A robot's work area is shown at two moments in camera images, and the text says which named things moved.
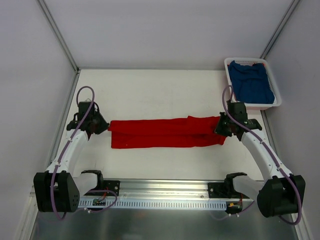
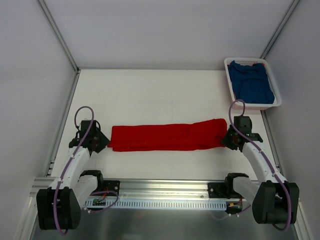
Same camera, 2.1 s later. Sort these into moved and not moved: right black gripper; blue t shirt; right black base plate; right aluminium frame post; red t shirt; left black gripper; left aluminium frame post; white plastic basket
Moved: right black gripper; red t shirt; left black gripper
Not moved: left aluminium frame post; right aluminium frame post; blue t shirt; white plastic basket; right black base plate
